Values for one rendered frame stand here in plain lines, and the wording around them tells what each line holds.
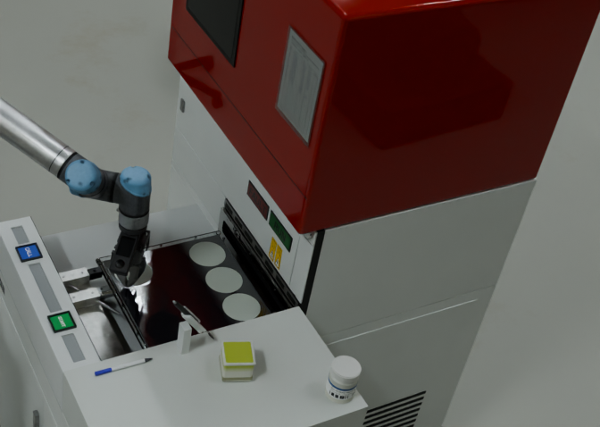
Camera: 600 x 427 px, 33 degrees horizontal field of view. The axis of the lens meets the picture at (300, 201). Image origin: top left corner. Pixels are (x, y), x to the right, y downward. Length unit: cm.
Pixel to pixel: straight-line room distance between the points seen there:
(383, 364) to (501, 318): 126
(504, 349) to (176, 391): 198
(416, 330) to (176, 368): 85
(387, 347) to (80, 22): 310
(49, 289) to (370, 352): 93
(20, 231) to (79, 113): 214
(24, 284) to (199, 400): 56
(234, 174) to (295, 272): 38
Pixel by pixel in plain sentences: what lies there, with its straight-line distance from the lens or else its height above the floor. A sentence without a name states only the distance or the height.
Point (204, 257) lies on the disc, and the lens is 285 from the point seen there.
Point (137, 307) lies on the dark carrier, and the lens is 269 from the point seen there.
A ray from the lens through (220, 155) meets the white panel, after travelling 291.
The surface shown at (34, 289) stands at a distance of 265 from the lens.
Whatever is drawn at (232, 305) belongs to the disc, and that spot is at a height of 90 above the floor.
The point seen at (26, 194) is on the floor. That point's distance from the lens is 443.
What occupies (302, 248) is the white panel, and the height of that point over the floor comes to 113.
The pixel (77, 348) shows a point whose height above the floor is 96.
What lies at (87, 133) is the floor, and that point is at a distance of 477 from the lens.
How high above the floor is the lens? 282
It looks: 39 degrees down
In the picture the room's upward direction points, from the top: 12 degrees clockwise
